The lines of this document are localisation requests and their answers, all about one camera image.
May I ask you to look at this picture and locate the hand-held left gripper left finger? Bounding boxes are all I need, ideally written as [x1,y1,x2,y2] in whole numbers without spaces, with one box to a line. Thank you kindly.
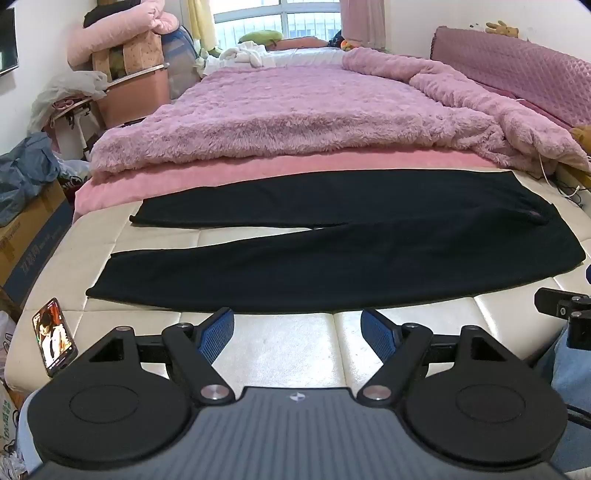
[87,307,235,407]

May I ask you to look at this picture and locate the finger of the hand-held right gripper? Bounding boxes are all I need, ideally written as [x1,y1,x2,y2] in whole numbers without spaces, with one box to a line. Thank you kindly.
[534,287,578,320]

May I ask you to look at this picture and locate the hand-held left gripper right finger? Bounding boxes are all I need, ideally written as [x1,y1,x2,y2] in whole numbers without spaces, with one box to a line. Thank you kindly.
[358,308,509,402]

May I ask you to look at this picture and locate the black pants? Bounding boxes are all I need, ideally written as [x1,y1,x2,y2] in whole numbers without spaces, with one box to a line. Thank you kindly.
[85,168,587,315]

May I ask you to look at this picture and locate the person's jeans leg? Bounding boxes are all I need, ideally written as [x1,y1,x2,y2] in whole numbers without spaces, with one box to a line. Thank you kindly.
[536,330,591,476]

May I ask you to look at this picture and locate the smartphone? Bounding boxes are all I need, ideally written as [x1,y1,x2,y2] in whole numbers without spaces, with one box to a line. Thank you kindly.
[31,298,78,377]

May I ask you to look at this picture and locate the pink bed sheet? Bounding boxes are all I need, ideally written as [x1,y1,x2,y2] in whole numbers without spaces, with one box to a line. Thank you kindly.
[74,148,513,217]

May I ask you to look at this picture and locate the cardboard box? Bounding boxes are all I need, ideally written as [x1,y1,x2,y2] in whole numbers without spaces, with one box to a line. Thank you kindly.
[0,178,75,296]

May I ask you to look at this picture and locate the fluffy purple blanket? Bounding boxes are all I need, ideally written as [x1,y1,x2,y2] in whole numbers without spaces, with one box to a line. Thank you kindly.
[90,46,591,178]

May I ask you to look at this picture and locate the purple quilted headboard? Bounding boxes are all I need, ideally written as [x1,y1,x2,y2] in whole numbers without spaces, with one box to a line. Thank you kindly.
[429,25,591,130]

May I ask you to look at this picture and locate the pink storage bin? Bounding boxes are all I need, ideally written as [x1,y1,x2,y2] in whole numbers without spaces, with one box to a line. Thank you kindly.
[95,62,171,127]

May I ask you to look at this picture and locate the blue-grey plastic bag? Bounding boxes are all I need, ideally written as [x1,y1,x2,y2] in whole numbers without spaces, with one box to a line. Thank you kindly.
[0,131,61,227]

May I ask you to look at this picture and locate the tan plush toy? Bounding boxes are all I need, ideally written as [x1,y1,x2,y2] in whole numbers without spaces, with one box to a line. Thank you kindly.
[485,20,520,38]

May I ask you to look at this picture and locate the blue patterned bag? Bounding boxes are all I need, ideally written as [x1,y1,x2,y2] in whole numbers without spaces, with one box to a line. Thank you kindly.
[161,25,201,100]

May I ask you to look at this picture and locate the white cloth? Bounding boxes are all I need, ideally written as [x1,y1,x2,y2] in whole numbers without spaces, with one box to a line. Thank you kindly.
[219,41,273,68]

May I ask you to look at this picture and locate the white plastic bag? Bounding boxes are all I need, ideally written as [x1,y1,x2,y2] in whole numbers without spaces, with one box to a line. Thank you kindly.
[30,69,109,123]

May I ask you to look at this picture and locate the brown patterned cushion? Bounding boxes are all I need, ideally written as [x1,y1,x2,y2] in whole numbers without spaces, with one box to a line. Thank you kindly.
[92,32,164,77]

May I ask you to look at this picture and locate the orange pillow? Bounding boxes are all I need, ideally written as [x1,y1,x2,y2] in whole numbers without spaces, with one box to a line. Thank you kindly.
[268,37,340,51]

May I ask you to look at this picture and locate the green pillow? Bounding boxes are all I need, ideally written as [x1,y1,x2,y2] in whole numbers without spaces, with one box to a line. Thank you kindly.
[238,29,284,45]

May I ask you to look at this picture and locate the pink curtain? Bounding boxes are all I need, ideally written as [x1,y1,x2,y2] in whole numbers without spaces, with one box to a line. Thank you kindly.
[339,0,389,49]

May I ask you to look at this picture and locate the yellow curtain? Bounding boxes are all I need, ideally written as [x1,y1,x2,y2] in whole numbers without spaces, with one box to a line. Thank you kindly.
[185,0,218,51]

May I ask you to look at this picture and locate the window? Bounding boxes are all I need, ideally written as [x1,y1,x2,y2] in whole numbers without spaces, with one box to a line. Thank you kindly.
[212,0,345,47]

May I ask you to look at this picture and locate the wall television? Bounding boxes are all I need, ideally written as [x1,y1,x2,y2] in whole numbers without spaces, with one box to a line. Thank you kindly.
[0,7,19,77]

